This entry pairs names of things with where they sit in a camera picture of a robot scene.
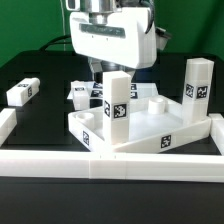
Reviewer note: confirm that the fiducial marker sheet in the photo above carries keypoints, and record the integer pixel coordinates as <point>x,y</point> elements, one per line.
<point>138,90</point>

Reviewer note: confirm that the white left fence block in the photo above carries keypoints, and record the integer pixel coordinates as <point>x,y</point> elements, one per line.
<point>8,121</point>

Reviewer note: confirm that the white fence block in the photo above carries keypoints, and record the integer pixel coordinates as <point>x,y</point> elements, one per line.
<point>217,131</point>
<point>8,121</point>

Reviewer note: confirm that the white front fence bar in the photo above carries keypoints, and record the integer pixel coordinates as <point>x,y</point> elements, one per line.
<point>124,166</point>

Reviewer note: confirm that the white right fence block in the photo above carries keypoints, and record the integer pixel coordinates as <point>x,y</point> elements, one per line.
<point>217,131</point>

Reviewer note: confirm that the white desk top tray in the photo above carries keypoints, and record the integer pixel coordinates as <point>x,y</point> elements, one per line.
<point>155,125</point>

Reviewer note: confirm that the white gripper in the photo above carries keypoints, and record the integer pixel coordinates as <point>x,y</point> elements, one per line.
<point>129,38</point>

